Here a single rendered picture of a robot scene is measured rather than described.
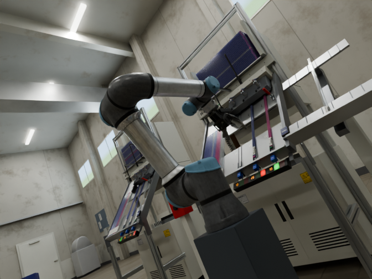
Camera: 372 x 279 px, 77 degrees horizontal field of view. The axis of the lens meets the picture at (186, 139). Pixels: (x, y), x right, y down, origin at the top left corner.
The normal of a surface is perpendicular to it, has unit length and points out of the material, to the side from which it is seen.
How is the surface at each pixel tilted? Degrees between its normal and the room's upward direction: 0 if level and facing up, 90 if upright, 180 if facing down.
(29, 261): 90
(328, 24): 90
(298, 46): 90
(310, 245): 90
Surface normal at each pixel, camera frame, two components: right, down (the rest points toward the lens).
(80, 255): 0.66, -0.48
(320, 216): -0.67, 0.07
